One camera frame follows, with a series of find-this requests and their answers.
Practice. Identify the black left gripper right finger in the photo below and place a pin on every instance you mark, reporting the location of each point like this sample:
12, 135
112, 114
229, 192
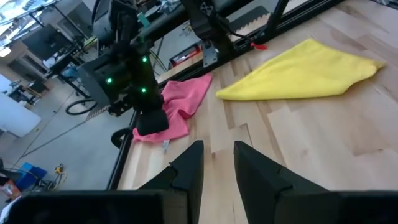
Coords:
295, 208

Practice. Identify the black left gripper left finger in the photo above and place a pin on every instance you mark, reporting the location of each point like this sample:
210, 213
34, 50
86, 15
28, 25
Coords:
124, 208

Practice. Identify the pink microfiber towel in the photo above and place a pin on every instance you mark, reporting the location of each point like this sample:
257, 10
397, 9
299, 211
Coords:
183, 102

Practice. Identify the yellow microfiber towel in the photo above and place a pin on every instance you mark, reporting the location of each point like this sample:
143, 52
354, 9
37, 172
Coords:
304, 74

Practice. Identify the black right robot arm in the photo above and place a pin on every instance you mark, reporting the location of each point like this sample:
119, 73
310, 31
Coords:
124, 37

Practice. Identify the red box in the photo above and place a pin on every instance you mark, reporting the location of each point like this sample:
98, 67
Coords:
185, 56

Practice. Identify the small white tag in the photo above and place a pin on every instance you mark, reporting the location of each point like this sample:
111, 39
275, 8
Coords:
165, 145

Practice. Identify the blue box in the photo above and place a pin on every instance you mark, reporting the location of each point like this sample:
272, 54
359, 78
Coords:
29, 175

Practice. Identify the black monitor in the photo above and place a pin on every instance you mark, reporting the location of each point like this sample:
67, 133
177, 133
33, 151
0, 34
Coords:
46, 42

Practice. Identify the red clip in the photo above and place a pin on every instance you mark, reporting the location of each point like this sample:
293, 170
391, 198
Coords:
259, 46

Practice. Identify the white panel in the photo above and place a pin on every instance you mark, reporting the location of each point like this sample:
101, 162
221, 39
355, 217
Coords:
15, 115

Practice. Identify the black metal table frame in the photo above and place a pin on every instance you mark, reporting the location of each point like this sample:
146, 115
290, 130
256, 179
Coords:
121, 161

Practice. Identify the black frame clamp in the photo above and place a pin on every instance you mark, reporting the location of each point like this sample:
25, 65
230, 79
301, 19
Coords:
116, 138

